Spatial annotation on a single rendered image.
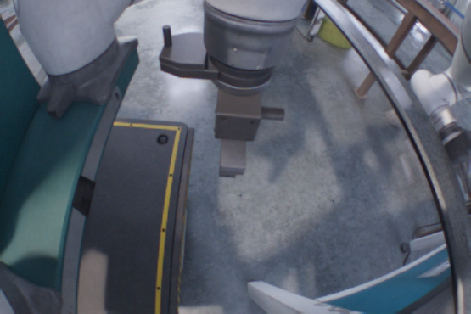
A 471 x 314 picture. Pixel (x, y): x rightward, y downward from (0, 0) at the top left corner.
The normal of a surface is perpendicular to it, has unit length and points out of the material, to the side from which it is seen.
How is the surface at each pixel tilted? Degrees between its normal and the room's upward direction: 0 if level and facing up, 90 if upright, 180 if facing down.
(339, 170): 0
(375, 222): 0
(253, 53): 90
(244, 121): 90
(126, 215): 0
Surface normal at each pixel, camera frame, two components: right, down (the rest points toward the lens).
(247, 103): 0.11, -0.51
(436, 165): -0.92, -0.06
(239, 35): -0.22, 0.82
